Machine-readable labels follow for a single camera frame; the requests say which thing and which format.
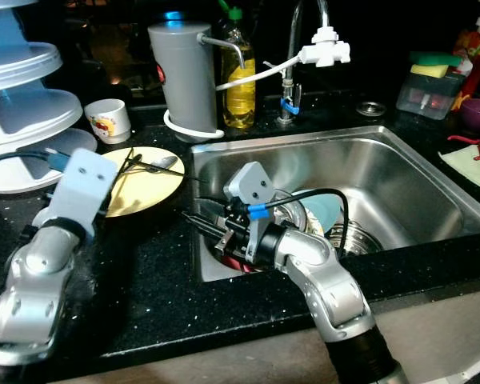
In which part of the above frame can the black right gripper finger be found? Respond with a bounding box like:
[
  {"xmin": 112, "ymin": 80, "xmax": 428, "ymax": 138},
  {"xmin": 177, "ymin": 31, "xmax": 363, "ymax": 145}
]
[
  {"xmin": 179, "ymin": 210, "xmax": 230, "ymax": 228},
  {"xmin": 182, "ymin": 222, "xmax": 226, "ymax": 243}
]

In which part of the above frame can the metal spoon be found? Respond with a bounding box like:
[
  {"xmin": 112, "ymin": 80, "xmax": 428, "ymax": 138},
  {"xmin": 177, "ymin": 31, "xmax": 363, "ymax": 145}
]
[{"xmin": 134, "ymin": 154, "xmax": 182, "ymax": 174}]

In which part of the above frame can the yellow round plate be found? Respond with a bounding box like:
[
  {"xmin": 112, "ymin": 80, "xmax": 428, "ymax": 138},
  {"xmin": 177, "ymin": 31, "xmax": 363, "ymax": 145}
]
[{"xmin": 98, "ymin": 146, "xmax": 186, "ymax": 219}]

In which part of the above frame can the white printed cup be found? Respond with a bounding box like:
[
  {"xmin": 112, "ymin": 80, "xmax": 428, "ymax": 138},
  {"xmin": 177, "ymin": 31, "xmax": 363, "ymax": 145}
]
[{"xmin": 84, "ymin": 98, "xmax": 133, "ymax": 146}]

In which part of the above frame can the teal bowl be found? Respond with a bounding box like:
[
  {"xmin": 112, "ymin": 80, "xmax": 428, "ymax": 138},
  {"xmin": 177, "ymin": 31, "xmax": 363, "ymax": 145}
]
[{"xmin": 296, "ymin": 190, "xmax": 346, "ymax": 238}]

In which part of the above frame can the grey cylindrical water filter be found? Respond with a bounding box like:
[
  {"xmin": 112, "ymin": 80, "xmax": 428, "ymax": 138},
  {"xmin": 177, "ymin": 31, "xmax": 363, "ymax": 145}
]
[{"xmin": 147, "ymin": 21, "xmax": 246, "ymax": 138}]

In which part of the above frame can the yellow oil bottle green cap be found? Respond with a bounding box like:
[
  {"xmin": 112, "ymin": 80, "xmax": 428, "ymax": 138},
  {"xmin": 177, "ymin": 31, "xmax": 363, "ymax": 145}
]
[{"xmin": 217, "ymin": 2, "xmax": 258, "ymax": 131}]

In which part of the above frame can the white tiered plastic rack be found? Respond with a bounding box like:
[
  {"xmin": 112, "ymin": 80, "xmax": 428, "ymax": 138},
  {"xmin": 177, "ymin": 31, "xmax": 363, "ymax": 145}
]
[{"xmin": 0, "ymin": 0, "xmax": 100, "ymax": 195}]

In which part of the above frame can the steel pot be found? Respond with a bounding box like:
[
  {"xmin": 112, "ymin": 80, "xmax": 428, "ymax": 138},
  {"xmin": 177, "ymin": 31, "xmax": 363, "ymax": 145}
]
[{"xmin": 331, "ymin": 222, "xmax": 378, "ymax": 257}]

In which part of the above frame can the chrome gooseneck faucet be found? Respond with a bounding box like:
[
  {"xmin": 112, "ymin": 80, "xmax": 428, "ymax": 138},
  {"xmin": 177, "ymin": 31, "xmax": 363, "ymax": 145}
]
[{"xmin": 277, "ymin": 0, "xmax": 330, "ymax": 126}]

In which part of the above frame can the stainless steel sink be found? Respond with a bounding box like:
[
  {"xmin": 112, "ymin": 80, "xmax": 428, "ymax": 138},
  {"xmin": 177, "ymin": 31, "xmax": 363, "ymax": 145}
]
[{"xmin": 188, "ymin": 125, "xmax": 480, "ymax": 283}]

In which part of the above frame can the white faucet diverter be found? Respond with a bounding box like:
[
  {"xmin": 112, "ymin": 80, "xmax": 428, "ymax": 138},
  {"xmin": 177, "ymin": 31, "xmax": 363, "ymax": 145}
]
[{"xmin": 298, "ymin": 26, "xmax": 352, "ymax": 67}]

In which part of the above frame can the clear plastic sponge holder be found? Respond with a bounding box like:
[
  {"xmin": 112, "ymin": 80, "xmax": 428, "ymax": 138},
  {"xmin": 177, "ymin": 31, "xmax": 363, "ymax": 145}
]
[{"xmin": 395, "ymin": 70, "xmax": 470, "ymax": 122}]

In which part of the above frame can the pale green cloth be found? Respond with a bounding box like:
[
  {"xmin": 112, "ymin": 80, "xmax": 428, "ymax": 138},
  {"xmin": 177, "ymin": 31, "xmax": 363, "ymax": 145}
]
[{"xmin": 438, "ymin": 142, "xmax": 480, "ymax": 196}]

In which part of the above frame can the yellow green sponge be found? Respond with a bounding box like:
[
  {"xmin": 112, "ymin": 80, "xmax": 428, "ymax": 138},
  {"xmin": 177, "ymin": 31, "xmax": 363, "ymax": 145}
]
[{"xmin": 409, "ymin": 50, "xmax": 465, "ymax": 80}]

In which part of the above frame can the purple bowl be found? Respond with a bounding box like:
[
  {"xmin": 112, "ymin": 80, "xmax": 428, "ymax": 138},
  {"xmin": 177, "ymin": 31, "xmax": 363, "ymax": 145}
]
[{"xmin": 457, "ymin": 97, "xmax": 480, "ymax": 134}]

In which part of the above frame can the red yellow pump bottle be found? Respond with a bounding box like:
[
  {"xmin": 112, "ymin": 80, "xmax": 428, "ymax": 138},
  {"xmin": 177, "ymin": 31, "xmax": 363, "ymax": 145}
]
[{"xmin": 451, "ymin": 3, "xmax": 480, "ymax": 111}]

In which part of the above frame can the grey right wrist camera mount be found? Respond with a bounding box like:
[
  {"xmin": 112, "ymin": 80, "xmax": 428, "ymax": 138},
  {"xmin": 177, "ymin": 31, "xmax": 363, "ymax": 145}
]
[{"xmin": 224, "ymin": 161, "xmax": 278, "ymax": 266}]

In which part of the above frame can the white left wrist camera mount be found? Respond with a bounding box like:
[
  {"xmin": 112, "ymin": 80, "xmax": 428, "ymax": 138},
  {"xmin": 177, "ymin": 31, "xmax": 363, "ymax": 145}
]
[{"xmin": 51, "ymin": 147, "xmax": 118, "ymax": 238}]

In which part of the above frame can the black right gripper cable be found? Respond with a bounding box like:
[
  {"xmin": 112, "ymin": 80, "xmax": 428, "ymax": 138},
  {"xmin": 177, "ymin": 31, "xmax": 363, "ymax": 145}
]
[{"xmin": 246, "ymin": 188, "xmax": 351, "ymax": 258}]

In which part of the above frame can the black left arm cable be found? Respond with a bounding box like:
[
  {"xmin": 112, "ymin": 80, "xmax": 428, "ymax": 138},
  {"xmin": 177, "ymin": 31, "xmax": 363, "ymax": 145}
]
[{"xmin": 0, "ymin": 149, "xmax": 69, "ymax": 173}]

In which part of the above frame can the white filter hose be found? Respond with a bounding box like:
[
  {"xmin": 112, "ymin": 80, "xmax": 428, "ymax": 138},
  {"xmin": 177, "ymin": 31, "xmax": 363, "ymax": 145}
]
[{"xmin": 162, "ymin": 53, "xmax": 305, "ymax": 142}]

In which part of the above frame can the metal drain strainer ring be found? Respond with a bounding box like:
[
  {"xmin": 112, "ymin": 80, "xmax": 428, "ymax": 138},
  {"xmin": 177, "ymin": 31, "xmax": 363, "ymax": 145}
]
[{"xmin": 355, "ymin": 101, "xmax": 388, "ymax": 118}]

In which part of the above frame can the red handled kitchen tool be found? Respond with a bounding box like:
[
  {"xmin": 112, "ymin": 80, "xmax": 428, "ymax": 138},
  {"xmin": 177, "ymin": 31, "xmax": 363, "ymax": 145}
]
[{"xmin": 446, "ymin": 133, "xmax": 480, "ymax": 162}]

